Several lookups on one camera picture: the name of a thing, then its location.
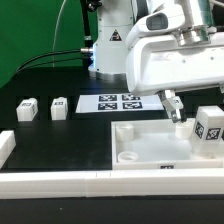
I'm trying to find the black cable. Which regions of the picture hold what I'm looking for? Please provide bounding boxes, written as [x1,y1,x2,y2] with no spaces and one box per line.
[16,57,93,74]
[14,49,93,74]

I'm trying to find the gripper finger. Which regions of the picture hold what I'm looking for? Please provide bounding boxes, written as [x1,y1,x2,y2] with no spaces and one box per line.
[158,90,186,123]

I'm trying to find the grey thin cable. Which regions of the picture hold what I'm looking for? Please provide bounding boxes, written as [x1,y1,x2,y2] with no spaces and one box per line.
[52,0,69,68]

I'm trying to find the paper sheet with markers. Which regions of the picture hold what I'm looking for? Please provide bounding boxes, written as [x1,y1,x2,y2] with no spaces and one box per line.
[76,93,163,113]

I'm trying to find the white square tabletop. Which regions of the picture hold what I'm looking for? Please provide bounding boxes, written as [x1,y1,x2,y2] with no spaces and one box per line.
[111,118,224,170]

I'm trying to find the white U-shaped fence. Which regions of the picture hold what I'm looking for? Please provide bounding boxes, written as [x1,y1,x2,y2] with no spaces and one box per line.
[0,130,224,199]

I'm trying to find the black cable upper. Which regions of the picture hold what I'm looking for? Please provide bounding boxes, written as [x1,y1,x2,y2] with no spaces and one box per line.
[14,49,93,74]

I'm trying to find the black cable lower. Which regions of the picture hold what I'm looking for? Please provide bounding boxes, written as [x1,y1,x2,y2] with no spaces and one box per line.
[16,57,93,74]

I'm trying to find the black corrugated hose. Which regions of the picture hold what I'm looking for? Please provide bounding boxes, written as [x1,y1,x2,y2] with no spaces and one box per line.
[79,0,93,48]

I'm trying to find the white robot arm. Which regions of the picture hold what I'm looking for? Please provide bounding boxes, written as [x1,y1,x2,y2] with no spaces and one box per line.
[87,0,224,122]

